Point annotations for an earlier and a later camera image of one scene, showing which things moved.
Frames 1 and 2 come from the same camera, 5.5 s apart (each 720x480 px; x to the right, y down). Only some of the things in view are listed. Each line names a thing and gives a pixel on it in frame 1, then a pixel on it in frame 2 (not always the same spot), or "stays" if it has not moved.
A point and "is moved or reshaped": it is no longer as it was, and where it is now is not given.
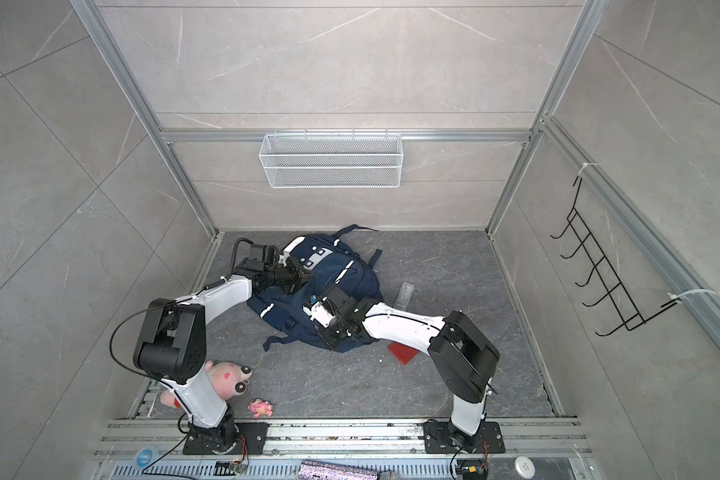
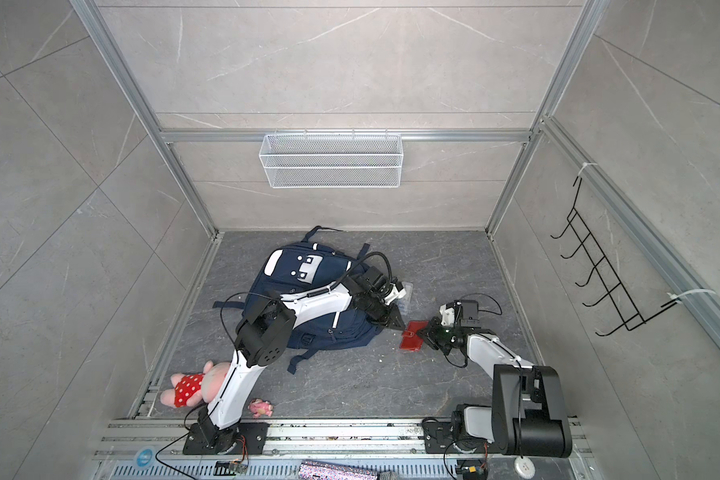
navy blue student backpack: x=333 y=261 is moved or reshaped
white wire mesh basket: x=331 y=161 stays
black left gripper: x=299 y=274 -> x=393 y=320
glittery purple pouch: x=319 y=470 stays
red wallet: x=403 y=353 is moved or reshaped
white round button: x=524 y=467 stays
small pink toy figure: x=259 y=407 stays
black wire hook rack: x=623 y=303 stays
